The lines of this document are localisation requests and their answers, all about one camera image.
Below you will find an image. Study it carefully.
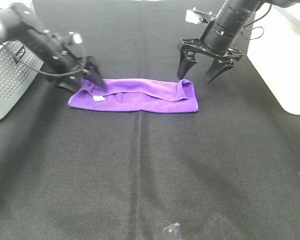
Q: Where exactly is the white plastic storage box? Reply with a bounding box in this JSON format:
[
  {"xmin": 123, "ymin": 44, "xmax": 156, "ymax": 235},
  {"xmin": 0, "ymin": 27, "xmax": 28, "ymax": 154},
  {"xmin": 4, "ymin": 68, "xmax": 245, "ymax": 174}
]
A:
[{"xmin": 247, "ymin": 3, "xmax": 300, "ymax": 115}]

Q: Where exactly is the clear tape piece bottom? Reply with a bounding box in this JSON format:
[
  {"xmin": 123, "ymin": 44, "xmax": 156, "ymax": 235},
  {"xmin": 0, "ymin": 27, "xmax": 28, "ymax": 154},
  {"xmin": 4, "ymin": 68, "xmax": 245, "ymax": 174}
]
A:
[{"xmin": 162, "ymin": 222, "xmax": 180, "ymax": 236}]

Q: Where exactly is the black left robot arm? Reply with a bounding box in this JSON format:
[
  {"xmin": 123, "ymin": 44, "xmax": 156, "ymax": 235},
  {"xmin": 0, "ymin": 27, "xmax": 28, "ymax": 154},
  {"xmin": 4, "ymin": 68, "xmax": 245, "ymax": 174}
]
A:
[{"xmin": 0, "ymin": 2, "xmax": 105, "ymax": 93}]

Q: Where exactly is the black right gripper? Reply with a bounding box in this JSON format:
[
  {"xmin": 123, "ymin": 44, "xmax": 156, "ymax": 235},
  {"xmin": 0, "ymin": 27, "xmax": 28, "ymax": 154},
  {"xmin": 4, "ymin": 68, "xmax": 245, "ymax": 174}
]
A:
[{"xmin": 177, "ymin": 38, "xmax": 243, "ymax": 83}]

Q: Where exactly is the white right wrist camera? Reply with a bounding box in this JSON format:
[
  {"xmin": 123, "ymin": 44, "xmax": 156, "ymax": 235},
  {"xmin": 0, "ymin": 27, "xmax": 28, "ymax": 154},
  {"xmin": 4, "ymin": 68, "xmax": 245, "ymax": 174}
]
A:
[{"xmin": 185, "ymin": 9, "xmax": 203, "ymax": 25}]

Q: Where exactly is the grey perforated laundry basket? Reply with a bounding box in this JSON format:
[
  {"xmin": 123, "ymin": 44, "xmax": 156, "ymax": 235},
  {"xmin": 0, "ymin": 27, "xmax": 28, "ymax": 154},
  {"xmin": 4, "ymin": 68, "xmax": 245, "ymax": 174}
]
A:
[{"xmin": 0, "ymin": 0, "xmax": 45, "ymax": 125}]

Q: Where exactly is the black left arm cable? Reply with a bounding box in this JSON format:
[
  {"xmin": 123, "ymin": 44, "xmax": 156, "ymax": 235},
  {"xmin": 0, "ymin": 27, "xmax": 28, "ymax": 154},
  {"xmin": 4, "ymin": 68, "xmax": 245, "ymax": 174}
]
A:
[{"xmin": 19, "ymin": 42, "xmax": 88, "ymax": 76}]

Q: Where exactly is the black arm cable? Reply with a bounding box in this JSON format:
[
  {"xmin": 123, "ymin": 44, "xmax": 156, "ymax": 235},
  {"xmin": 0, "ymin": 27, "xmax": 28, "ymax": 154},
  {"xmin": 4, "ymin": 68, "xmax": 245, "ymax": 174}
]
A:
[
  {"xmin": 239, "ymin": 2, "xmax": 273, "ymax": 41},
  {"xmin": 19, "ymin": 42, "xmax": 88, "ymax": 76}
]

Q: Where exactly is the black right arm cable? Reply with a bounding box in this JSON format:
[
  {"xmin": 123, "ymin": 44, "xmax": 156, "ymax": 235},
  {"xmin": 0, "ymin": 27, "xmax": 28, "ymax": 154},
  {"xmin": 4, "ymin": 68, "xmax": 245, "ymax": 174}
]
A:
[{"xmin": 239, "ymin": 2, "xmax": 273, "ymax": 41}]

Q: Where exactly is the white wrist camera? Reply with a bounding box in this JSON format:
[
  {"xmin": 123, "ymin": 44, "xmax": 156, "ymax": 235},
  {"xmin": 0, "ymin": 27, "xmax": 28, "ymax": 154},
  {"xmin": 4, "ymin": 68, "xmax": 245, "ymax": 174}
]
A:
[
  {"xmin": 185, "ymin": 9, "xmax": 203, "ymax": 25},
  {"xmin": 68, "ymin": 31, "xmax": 83, "ymax": 44}
]

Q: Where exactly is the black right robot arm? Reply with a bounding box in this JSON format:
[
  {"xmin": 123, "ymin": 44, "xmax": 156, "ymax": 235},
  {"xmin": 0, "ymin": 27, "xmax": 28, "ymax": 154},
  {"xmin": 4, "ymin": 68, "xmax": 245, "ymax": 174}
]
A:
[{"xmin": 177, "ymin": 0, "xmax": 297, "ymax": 82}]

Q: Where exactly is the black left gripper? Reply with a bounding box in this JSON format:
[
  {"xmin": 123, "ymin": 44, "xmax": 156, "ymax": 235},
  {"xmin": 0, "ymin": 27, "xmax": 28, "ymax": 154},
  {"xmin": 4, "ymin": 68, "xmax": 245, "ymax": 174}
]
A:
[{"xmin": 48, "ymin": 32, "xmax": 106, "ymax": 92}]

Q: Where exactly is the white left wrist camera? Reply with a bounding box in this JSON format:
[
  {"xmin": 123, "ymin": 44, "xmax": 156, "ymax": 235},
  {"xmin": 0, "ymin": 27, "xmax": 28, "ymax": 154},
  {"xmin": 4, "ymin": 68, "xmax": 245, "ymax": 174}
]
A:
[{"xmin": 68, "ymin": 31, "xmax": 83, "ymax": 44}]

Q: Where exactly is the purple microfibre towel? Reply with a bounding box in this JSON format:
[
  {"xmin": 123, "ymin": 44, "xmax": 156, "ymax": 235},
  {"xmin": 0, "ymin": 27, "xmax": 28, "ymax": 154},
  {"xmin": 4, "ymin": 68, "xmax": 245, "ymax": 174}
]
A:
[{"xmin": 68, "ymin": 78, "xmax": 199, "ymax": 114}]

